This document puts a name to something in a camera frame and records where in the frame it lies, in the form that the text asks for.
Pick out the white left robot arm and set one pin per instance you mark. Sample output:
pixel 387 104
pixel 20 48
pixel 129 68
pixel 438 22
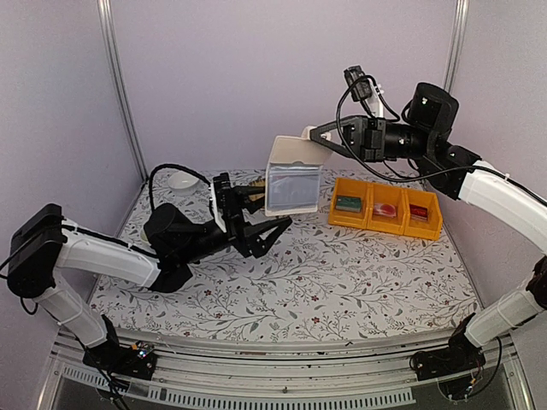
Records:
pixel 49 242

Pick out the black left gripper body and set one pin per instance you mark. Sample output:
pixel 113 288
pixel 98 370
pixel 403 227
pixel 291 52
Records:
pixel 233 213

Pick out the small white bowl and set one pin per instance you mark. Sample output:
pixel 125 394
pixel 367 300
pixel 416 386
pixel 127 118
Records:
pixel 182 183

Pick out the floral patterned table mat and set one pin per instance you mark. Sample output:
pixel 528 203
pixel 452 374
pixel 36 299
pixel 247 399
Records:
pixel 317 283

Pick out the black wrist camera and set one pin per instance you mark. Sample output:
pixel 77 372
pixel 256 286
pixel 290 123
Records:
pixel 357 81
pixel 223 192

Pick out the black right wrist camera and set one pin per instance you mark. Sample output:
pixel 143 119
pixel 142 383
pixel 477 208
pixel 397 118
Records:
pixel 357 81

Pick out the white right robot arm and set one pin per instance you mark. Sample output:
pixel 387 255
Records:
pixel 422 136

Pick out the red cards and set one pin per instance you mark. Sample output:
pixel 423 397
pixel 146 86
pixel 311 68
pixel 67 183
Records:
pixel 419 213

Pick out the aluminium frame post left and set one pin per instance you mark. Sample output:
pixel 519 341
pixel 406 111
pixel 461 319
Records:
pixel 106 20

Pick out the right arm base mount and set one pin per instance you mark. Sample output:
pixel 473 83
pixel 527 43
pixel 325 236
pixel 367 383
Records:
pixel 459 356

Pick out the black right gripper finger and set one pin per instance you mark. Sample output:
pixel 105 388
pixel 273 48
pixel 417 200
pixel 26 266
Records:
pixel 336 148
pixel 352 122

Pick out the green item in bin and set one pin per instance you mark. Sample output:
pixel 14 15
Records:
pixel 351 204

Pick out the aluminium frame post right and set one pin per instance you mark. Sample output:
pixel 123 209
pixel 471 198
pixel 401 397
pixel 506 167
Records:
pixel 456 44

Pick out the aluminium frame post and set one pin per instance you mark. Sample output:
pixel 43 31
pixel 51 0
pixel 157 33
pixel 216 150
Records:
pixel 106 20
pixel 456 44

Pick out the pink red item in bin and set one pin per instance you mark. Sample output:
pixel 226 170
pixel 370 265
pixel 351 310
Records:
pixel 387 210

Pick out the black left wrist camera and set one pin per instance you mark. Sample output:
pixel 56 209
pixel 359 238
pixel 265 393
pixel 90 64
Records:
pixel 223 192

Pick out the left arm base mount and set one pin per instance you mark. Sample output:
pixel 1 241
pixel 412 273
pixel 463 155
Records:
pixel 137 361

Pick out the aluminium front rail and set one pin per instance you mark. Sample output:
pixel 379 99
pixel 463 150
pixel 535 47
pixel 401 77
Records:
pixel 199 373

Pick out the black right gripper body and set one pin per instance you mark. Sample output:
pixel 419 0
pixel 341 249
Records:
pixel 367 139

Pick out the yellow bin middle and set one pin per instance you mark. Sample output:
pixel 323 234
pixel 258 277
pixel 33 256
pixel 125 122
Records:
pixel 387 194

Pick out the woven bamboo tray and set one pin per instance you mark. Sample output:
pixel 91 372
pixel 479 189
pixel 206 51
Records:
pixel 260 185

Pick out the yellow bin left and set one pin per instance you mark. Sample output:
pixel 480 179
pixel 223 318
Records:
pixel 350 187

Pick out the yellow bin right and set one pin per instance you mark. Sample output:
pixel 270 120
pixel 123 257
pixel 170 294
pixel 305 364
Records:
pixel 430 230

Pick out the yellow bin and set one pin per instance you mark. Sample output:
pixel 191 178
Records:
pixel 387 194
pixel 430 230
pixel 350 187

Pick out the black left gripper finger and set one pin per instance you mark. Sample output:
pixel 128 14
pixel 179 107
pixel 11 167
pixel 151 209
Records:
pixel 260 238
pixel 242 198

